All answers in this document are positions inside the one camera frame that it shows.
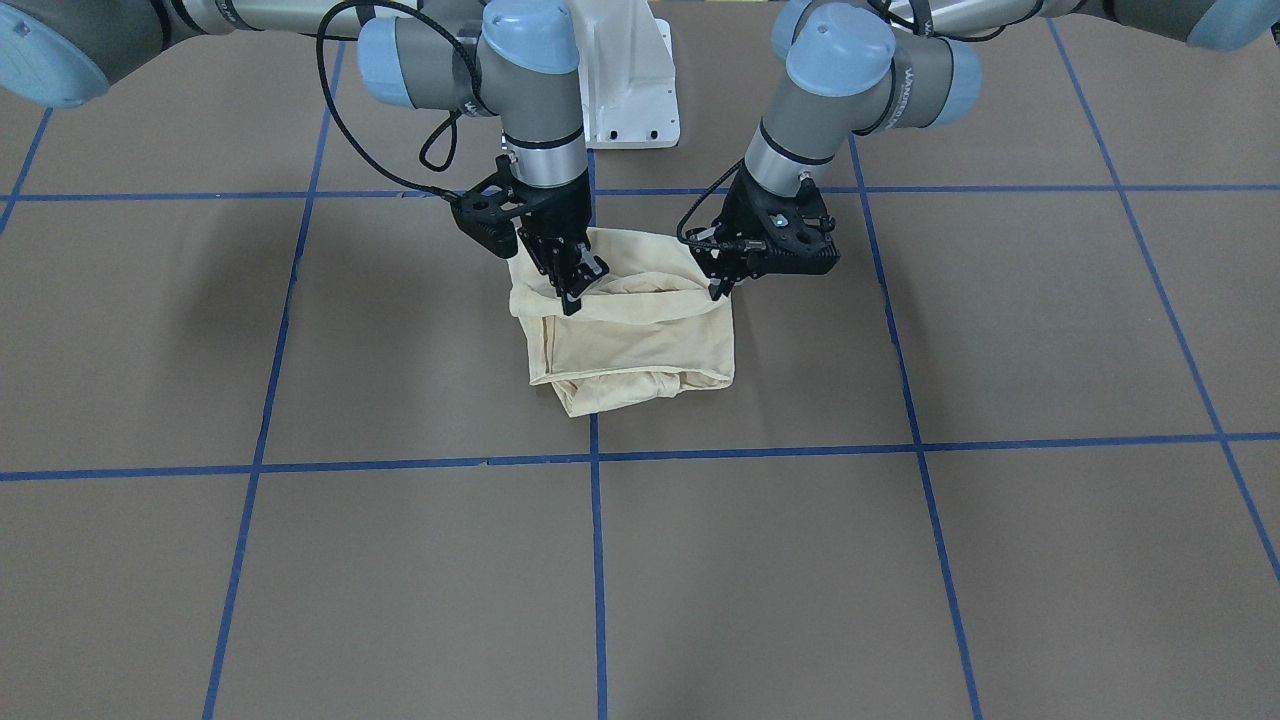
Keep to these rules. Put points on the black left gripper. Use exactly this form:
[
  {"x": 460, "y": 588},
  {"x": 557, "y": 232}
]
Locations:
[{"x": 738, "y": 212}]

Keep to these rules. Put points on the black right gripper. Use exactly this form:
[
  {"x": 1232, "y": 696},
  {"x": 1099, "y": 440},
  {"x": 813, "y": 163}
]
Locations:
[{"x": 557, "y": 212}]

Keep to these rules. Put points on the cream long sleeve shirt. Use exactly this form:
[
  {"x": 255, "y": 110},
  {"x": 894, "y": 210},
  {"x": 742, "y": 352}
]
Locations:
[{"x": 648, "y": 329}]

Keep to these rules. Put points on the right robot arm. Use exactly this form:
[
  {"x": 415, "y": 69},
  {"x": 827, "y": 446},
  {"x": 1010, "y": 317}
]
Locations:
[{"x": 516, "y": 61}]

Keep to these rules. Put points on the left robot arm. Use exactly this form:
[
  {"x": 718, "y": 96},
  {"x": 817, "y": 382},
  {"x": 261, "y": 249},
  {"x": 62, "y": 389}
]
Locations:
[{"x": 859, "y": 68}]

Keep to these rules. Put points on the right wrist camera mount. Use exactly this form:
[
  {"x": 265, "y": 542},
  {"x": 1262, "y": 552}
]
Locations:
[{"x": 486, "y": 213}]

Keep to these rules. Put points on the white camera pedestal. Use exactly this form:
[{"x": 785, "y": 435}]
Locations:
[{"x": 627, "y": 76}]

